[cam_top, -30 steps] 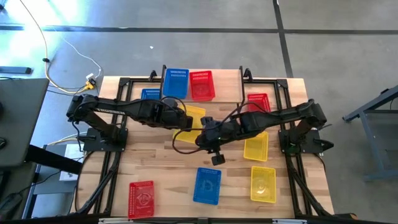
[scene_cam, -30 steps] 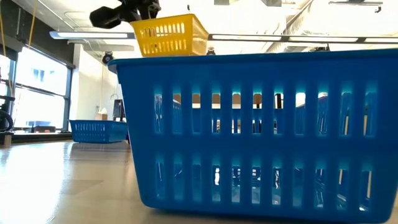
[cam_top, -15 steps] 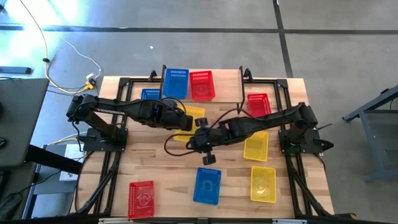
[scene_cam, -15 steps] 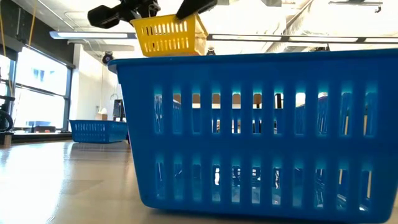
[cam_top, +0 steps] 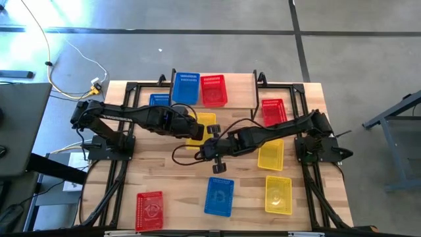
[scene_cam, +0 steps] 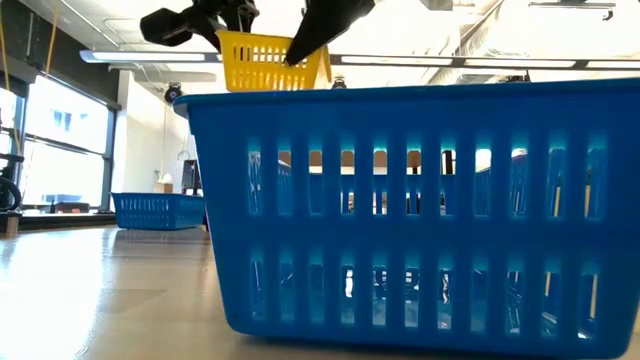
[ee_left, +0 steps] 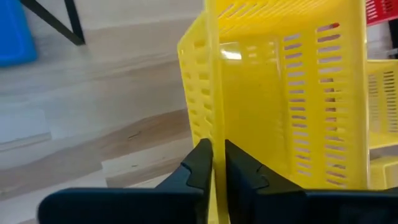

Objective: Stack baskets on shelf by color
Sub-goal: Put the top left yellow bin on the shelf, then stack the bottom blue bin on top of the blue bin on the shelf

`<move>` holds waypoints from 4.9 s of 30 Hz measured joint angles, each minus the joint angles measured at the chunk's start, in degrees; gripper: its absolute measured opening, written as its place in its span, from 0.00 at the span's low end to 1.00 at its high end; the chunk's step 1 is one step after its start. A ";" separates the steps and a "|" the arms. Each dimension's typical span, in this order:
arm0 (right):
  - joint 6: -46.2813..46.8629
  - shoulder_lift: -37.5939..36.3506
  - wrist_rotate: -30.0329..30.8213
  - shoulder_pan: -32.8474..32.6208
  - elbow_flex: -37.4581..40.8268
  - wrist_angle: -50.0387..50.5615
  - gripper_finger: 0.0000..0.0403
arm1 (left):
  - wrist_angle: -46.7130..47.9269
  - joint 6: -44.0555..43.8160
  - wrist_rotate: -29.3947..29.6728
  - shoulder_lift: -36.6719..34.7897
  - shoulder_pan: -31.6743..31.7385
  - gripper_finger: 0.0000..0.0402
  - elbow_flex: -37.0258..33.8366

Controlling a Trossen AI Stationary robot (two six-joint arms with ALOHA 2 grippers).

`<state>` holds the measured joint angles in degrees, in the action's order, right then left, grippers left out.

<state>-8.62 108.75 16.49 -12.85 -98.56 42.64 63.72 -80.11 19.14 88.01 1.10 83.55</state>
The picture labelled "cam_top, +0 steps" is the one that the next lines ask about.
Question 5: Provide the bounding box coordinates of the blue plastic basket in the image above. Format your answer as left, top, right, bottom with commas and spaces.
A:
149, 93, 172, 107
171, 72, 201, 106
203, 176, 235, 218

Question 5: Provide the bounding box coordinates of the cream cable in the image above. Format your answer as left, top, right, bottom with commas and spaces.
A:
51, 140, 87, 155

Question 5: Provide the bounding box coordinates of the grey desk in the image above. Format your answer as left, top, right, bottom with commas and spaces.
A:
0, 82, 53, 178

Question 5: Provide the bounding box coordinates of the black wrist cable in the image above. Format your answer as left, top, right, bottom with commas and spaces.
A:
170, 103, 199, 121
171, 117, 316, 167

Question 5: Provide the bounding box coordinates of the blue-grey metal table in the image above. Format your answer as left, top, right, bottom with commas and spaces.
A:
362, 89, 421, 192

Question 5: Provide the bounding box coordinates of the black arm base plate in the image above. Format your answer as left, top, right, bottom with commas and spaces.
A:
294, 136, 343, 165
87, 134, 136, 162

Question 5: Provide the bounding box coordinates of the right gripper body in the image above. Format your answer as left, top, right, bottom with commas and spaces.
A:
199, 136, 235, 162

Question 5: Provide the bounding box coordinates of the yellow plastic basket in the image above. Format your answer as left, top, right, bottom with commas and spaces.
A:
185, 112, 218, 151
257, 138, 285, 172
264, 175, 293, 216

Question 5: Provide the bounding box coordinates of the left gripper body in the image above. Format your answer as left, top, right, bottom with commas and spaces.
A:
161, 111, 206, 142

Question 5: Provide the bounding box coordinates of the white paper sheet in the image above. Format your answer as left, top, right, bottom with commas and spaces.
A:
62, 153, 90, 192

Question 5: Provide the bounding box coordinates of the black flat bar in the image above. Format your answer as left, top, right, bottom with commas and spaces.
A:
0, 70, 35, 80

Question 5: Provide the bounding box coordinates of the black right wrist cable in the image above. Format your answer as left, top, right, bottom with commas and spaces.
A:
171, 117, 316, 167

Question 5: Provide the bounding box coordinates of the wooden shelf with black legs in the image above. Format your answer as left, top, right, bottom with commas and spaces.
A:
168, 68, 260, 122

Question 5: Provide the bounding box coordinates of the black aluminium table frame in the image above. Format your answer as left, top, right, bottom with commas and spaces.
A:
77, 80, 355, 231

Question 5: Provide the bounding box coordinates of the black desk foot bar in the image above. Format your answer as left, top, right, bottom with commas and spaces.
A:
26, 153, 89, 185

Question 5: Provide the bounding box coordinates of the yellow floor cable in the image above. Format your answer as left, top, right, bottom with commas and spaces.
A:
20, 0, 95, 99

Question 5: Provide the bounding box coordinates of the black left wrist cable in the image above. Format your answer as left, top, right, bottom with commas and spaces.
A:
170, 103, 199, 121

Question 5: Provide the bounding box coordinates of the red plastic basket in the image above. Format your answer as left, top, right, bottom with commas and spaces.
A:
200, 74, 229, 109
135, 190, 164, 232
260, 98, 288, 128

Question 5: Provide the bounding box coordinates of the white floor cable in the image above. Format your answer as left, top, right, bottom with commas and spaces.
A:
52, 26, 109, 85

